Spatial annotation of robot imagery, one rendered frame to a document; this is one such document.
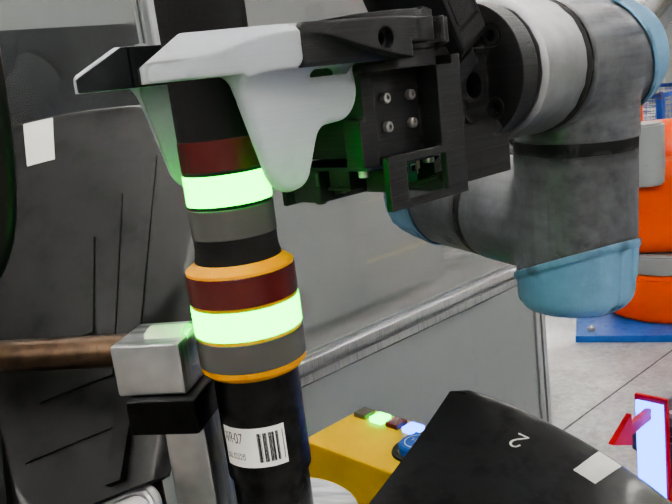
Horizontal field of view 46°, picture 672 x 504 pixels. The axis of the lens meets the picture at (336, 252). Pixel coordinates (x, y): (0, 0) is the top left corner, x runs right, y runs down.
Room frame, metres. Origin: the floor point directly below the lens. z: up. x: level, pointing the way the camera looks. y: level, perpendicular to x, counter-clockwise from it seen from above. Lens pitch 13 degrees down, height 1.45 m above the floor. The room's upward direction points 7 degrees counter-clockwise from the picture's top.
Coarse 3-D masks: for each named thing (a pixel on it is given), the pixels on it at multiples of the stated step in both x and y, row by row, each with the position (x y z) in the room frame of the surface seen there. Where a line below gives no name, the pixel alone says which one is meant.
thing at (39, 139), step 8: (40, 120) 0.47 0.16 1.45; (48, 120) 0.47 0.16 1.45; (24, 128) 0.47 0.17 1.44; (32, 128) 0.47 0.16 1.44; (40, 128) 0.47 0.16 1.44; (48, 128) 0.47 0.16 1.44; (24, 136) 0.46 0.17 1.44; (32, 136) 0.46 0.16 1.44; (40, 136) 0.46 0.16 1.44; (48, 136) 0.46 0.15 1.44; (32, 144) 0.46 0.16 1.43; (40, 144) 0.46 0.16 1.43; (48, 144) 0.46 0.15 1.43; (32, 152) 0.45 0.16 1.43; (40, 152) 0.45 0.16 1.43; (48, 152) 0.45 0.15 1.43; (32, 160) 0.45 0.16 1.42; (40, 160) 0.45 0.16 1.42; (48, 160) 0.45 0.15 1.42
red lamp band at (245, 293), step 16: (272, 272) 0.29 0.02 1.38; (288, 272) 0.30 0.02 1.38; (192, 288) 0.30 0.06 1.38; (208, 288) 0.29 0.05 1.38; (224, 288) 0.29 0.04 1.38; (240, 288) 0.29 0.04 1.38; (256, 288) 0.29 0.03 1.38; (272, 288) 0.29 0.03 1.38; (288, 288) 0.30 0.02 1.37; (192, 304) 0.30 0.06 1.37; (208, 304) 0.29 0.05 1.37; (224, 304) 0.29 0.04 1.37; (240, 304) 0.29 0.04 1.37; (256, 304) 0.29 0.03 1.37
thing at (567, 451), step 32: (448, 416) 0.51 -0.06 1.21; (480, 416) 0.51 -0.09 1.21; (512, 416) 0.51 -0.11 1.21; (416, 448) 0.48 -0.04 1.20; (448, 448) 0.48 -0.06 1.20; (480, 448) 0.48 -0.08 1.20; (544, 448) 0.48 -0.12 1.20; (576, 448) 0.48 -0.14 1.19; (416, 480) 0.45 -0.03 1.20; (448, 480) 0.45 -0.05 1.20; (480, 480) 0.45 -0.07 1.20; (512, 480) 0.44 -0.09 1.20; (544, 480) 0.44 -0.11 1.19; (576, 480) 0.45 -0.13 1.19; (608, 480) 0.45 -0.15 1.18; (640, 480) 0.45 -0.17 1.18
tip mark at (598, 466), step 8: (592, 456) 0.47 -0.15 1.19; (600, 456) 0.47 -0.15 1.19; (584, 464) 0.46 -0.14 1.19; (592, 464) 0.46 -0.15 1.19; (600, 464) 0.46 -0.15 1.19; (608, 464) 0.46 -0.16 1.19; (616, 464) 0.47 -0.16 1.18; (584, 472) 0.45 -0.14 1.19; (592, 472) 0.46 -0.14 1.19; (600, 472) 0.46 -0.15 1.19; (608, 472) 0.46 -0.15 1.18; (592, 480) 0.45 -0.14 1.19
